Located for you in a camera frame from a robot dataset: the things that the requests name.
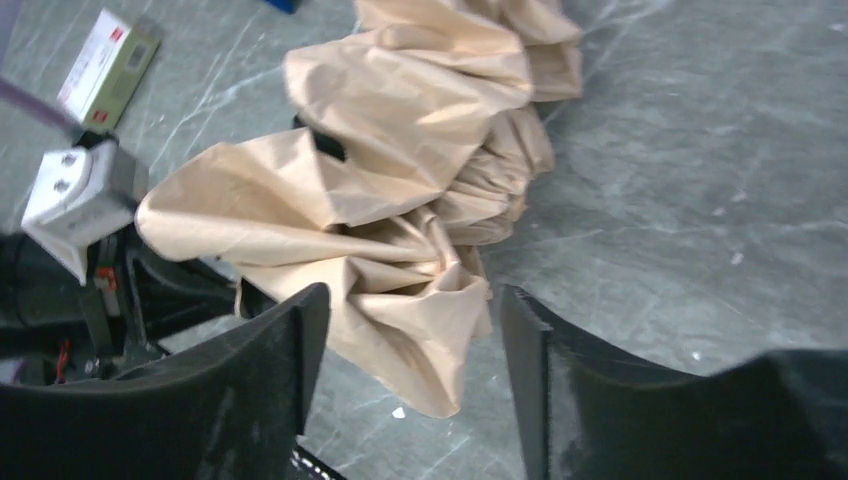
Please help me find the small white paper box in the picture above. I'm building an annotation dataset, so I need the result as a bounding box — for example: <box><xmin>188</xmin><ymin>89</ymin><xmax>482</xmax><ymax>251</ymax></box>
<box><xmin>57</xmin><ymin>8</ymin><xmax>162</xmax><ymax>131</ymax></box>

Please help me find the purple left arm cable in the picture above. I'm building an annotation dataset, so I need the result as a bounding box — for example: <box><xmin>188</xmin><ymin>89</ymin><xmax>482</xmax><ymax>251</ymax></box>
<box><xmin>0</xmin><ymin>76</ymin><xmax>84</xmax><ymax>137</ymax></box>

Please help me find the beige folding umbrella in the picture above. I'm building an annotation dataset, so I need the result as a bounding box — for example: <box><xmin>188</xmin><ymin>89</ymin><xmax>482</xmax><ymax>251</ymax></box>
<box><xmin>136</xmin><ymin>1</ymin><xmax>582</xmax><ymax>418</ymax></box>

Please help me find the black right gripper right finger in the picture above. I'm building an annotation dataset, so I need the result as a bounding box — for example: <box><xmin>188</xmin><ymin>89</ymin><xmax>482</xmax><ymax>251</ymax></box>
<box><xmin>500</xmin><ymin>285</ymin><xmax>847</xmax><ymax>479</ymax></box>

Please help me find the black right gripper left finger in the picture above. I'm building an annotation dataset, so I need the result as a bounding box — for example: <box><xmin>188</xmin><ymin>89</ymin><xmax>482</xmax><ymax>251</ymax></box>
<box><xmin>1</xmin><ymin>283</ymin><xmax>330</xmax><ymax>479</ymax></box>

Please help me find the blue stapler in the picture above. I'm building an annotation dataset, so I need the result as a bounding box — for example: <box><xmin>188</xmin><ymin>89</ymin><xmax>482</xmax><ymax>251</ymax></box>
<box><xmin>265</xmin><ymin>0</ymin><xmax>300</xmax><ymax>15</ymax></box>

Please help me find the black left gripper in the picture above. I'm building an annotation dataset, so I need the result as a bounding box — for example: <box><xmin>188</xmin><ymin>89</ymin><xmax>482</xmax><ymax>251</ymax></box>
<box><xmin>1</xmin><ymin>227</ymin><xmax>276</xmax><ymax>385</ymax></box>

